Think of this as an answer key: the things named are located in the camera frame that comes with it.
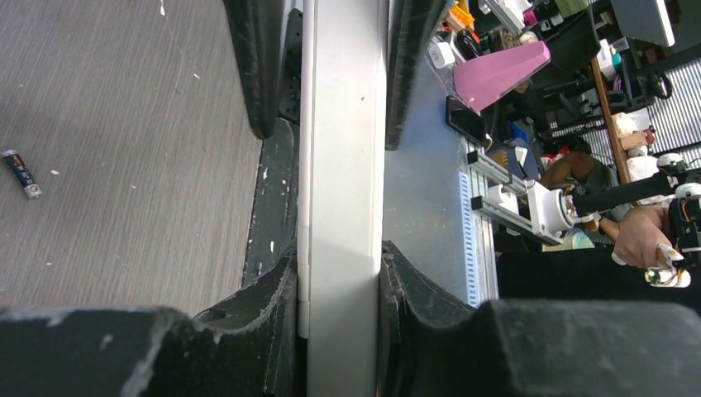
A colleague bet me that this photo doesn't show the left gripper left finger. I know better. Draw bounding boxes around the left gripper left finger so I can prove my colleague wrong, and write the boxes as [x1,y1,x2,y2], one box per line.
[1,252,298,396]

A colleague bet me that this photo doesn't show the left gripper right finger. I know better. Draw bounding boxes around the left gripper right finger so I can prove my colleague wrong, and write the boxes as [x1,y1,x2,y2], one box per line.
[378,241,700,396]

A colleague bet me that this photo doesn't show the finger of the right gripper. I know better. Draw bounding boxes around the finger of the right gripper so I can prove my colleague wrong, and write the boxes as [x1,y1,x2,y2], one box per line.
[223,0,285,140]
[384,0,447,151]

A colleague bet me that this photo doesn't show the white remote control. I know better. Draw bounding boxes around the white remote control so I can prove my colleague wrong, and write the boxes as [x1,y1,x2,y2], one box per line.
[298,1,389,396]

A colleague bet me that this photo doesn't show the operator hand in background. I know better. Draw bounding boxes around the operator hand in background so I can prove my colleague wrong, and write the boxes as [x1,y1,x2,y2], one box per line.
[612,206,671,269]

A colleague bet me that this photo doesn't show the black smartphone on floor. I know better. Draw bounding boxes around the black smartphone on floor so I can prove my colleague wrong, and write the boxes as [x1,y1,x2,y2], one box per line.
[445,95,489,147]

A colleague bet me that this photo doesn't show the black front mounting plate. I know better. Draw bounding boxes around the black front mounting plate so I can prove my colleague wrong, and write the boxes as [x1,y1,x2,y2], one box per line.
[241,8,303,286]

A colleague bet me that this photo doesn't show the black battery near box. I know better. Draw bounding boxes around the black battery near box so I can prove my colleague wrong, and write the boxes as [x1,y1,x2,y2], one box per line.
[1,149,42,199]

